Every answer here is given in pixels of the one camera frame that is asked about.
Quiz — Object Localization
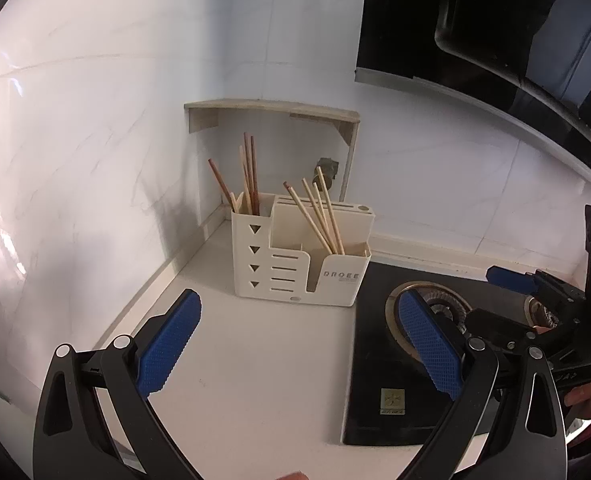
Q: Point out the range hood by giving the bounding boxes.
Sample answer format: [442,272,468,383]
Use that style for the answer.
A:
[354,0,591,193]

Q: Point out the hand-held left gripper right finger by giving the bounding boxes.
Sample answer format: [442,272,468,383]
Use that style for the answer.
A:
[398,290,569,480]

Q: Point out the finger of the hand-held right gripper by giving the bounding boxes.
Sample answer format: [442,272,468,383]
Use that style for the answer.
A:
[465,308,577,357]
[486,265,584,306]

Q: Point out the white plastic utensil holder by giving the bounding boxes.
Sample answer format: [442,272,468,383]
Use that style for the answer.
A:
[231,193,375,309]

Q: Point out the grey pipe valve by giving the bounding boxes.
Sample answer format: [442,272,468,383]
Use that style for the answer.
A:
[313,158,339,189]

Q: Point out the black glass gas stove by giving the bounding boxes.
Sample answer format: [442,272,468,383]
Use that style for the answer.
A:
[342,259,591,447]

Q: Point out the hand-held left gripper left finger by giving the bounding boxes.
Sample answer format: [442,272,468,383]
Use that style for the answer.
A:
[32,288,202,480]

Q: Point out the round stove burner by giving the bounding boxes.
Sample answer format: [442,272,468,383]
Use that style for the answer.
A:
[385,282,477,357]
[523,295,557,332]

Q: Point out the beige tiled wall niche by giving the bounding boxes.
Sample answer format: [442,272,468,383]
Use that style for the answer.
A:
[184,100,361,202]

